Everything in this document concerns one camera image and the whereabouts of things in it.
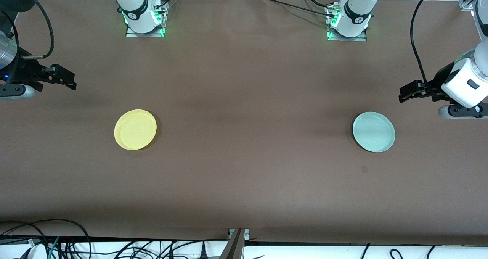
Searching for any pale green round plate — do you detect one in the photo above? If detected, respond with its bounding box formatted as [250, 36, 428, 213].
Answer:
[352, 111, 396, 153]

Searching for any yellow round plate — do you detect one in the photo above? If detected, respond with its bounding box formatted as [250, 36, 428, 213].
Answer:
[114, 109, 157, 151]

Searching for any brown table cover sheet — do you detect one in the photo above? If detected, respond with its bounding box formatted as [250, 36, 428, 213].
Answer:
[0, 0, 488, 246]

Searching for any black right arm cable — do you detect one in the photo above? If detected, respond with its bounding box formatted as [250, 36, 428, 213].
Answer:
[0, 9, 19, 46]
[15, 0, 55, 59]

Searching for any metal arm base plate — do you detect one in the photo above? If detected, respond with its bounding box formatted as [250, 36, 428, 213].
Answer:
[126, 2, 169, 37]
[327, 3, 368, 42]

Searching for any black cable on table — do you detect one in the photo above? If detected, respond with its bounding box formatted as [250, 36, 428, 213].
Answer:
[261, 0, 331, 17]
[303, 0, 339, 8]

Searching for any black looped floor cable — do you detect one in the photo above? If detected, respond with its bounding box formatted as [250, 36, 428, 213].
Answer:
[0, 219, 92, 259]

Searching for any green thin cable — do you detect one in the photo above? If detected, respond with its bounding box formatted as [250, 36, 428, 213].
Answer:
[47, 236, 61, 259]

